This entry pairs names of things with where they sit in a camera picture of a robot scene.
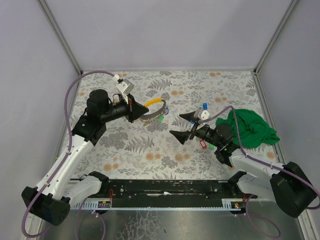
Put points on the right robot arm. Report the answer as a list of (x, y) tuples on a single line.
[(285, 184)]

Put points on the red tag key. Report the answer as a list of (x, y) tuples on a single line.
[(203, 144)]

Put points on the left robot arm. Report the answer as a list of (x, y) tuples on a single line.
[(51, 199)]

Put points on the numbered keyring organizer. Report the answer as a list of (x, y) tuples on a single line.
[(157, 107)]

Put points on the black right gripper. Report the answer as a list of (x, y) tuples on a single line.
[(194, 129)]

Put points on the blue tag upper key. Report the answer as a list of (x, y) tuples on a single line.
[(205, 106)]

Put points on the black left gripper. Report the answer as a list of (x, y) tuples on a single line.
[(130, 109)]

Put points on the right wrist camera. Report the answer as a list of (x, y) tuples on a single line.
[(201, 114)]

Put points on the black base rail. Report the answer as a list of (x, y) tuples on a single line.
[(167, 194)]

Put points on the green cloth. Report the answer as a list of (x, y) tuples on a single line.
[(254, 130)]

